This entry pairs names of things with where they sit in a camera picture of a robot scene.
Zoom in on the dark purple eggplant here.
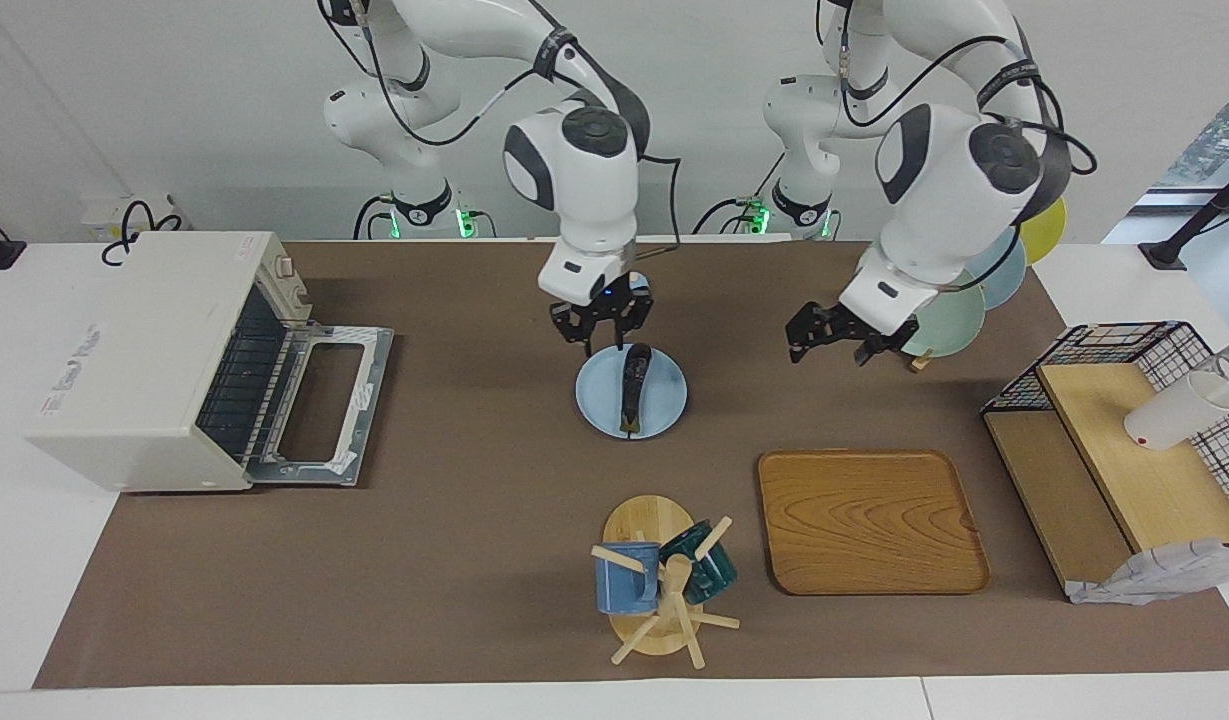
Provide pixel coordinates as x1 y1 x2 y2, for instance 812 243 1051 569
619 343 653 438

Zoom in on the glass oven door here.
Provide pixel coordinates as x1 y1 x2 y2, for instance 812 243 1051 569
246 322 395 488

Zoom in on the beige toaster oven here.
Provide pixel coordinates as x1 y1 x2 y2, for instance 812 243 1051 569
24 232 395 493

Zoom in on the pale green plate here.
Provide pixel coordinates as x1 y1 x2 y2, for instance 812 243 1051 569
899 268 987 359

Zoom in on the light blue racked plate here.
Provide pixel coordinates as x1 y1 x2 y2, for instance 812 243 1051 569
964 228 1028 311

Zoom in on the rectangular wooden tray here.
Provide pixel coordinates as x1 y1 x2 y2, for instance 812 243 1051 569
757 449 992 597

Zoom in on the wooden mug tree stand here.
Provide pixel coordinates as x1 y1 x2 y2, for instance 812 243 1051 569
589 494 741 670

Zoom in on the yellow plate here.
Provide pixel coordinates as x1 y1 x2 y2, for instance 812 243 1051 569
1019 195 1068 266

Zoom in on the brown table mat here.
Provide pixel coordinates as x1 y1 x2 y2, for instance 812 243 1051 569
32 240 1229 689

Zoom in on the dark green mug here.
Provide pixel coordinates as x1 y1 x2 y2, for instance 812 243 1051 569
659 520 739 605

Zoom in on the blue mug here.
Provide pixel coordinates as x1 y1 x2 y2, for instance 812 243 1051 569
594 542 663 615

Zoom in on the white cup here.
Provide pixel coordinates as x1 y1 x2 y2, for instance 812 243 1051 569
1123 370 1229 451

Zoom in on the marble pattern cloth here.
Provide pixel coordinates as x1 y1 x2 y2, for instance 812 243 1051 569
1069 538 1229 605

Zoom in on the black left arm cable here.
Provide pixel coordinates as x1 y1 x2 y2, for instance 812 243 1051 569
834 0 1100 176

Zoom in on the wooden wire shelf basket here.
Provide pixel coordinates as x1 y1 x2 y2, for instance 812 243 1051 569
981 321 1229 605

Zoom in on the oven wire rack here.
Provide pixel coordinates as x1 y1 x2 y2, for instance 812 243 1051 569
199 300 295 461

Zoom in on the white wall socket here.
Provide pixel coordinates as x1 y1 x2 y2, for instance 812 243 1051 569
82 195 180 246

